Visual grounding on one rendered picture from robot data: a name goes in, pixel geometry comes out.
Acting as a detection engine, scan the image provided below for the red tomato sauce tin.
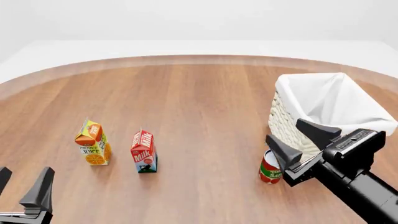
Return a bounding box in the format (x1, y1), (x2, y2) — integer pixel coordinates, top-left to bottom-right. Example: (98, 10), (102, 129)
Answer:
(258, 149), (284, 185)

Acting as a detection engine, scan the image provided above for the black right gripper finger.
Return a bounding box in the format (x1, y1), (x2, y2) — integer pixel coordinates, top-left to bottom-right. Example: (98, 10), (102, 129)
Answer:
(265, 134), (303, 172)
(295, 118), (343, 149)

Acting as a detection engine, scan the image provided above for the orange juice carton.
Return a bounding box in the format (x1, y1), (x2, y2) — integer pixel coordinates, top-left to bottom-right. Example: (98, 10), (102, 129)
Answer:
(74, 117), (112, 166)

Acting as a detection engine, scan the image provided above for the red milk carton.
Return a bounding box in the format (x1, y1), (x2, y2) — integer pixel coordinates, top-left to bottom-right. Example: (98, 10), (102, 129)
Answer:
(130, 127), (159, 174)

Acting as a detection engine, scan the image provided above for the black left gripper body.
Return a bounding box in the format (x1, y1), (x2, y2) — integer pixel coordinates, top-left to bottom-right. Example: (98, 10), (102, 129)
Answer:
(0, 208), (53, 224)

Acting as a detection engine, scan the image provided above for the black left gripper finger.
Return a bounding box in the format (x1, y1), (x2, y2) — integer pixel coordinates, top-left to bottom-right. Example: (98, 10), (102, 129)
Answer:
(0, 166), (13, 194)
(19, 166), (55, 215)

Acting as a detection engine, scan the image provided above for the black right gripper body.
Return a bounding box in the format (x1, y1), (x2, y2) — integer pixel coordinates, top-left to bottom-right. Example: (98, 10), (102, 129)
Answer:
(281, 128), (387, 187)

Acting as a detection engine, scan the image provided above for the woven basket with white liner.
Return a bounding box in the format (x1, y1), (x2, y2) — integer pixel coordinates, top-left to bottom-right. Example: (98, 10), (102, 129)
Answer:
(267, 72), (398, 161)

